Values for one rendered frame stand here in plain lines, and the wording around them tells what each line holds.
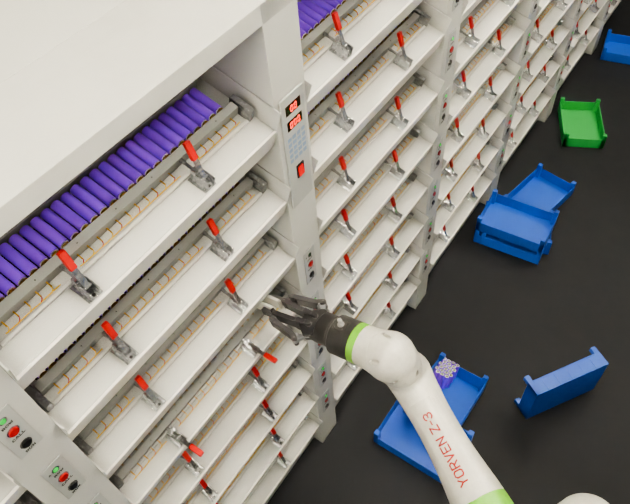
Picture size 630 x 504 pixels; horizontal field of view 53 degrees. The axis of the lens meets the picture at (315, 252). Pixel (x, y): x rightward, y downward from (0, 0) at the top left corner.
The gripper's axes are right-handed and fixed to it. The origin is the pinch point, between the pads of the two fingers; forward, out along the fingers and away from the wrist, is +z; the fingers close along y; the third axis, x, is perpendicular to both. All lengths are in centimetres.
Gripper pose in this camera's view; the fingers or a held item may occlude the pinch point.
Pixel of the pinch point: (267, 303)
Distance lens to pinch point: 152.8
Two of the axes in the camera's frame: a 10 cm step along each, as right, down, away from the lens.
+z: -7.9, -2.8, 5.4
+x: 2.3, 6.9, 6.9
